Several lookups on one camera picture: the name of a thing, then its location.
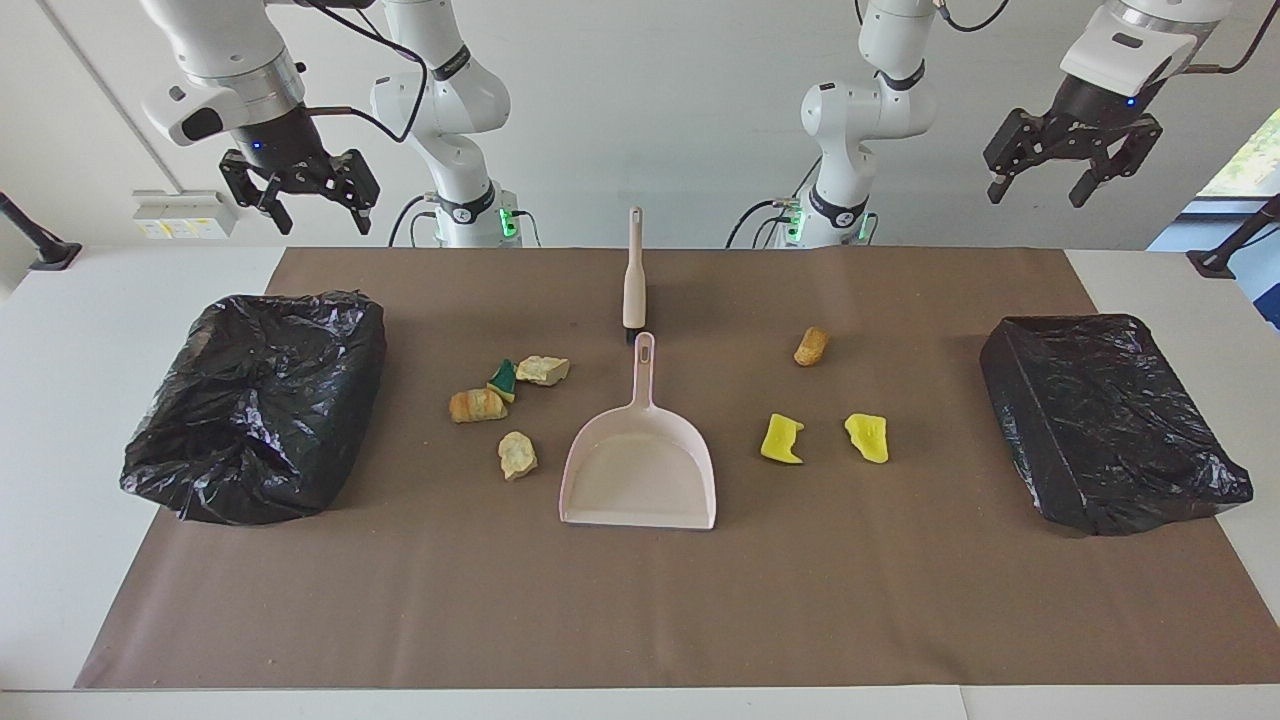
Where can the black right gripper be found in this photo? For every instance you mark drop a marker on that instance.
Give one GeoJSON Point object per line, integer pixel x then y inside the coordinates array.
{"type": "Point", "coordinates": [285, 145]}

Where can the beige hand brush black bristles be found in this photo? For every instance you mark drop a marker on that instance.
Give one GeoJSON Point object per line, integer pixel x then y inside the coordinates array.
{"type": "Point", "coordinates": [634, 285]}

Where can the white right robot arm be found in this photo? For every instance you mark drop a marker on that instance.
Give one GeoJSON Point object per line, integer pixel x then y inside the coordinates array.
{"type": "Point", "coordinates": [450, 100]}

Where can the white wall socket box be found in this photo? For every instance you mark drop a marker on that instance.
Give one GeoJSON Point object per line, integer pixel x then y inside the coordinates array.
{"type": "Point", "coordinates": [185, 213]}

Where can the orange striped sponge piece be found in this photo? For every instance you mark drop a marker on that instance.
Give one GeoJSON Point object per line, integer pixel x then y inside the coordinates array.
{"type": "Point", "coordinates": [477, 405]}

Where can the pale pink plastic dustpan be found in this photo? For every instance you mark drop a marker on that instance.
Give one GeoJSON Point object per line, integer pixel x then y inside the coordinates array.
{"type": "Point", "coordinates": [640, 470]}

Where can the bin with taut black bag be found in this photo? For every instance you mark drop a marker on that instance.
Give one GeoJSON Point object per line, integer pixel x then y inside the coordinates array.
{"type": "Point", "coordinates": [1110, 420]}

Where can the brown paper table mat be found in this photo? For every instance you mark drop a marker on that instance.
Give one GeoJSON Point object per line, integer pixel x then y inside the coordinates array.
{"type": "Point", "coordinates": [640, 600]}

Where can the black camera stand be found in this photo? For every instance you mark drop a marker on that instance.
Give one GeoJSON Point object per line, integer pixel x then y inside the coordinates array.
{"type": "Point", "coordinates": [45, 248]}
{"type": "Point", "coordinates": [1225, 255]}

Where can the pale beige sponge chunk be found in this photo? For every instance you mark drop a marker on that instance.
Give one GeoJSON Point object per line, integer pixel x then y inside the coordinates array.
{"type": "Point", "coordinates": [543, 370]}
{"type": "Point", "coordinates": [517, 456]}

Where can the brown potato-shaped sponge piece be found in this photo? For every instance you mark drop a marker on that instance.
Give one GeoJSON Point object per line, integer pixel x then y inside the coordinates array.
{"type": "Point", "coordinates": [811, 347]}

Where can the window with green view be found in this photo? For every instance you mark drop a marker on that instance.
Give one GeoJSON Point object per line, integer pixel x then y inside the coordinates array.
{"type": "Point", "coordinates": [1250, 160]}

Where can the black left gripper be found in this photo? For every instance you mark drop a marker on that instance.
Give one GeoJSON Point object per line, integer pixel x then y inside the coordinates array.
{"type": "Point", "coordinates": [1085, 120]}

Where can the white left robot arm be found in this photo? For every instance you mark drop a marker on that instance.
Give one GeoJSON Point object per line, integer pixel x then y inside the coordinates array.
{"type": "Point", "coordinates": [850, 110]}

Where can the green and yellow sponge piece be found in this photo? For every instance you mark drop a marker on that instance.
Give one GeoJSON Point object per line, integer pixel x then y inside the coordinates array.
{"type": "Point", "coordinates": [503, 380]}

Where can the bin with crumpled black bag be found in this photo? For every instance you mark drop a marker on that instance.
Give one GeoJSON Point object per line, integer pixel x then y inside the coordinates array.
{"type": "Point", "coordinates": [260, 400]}

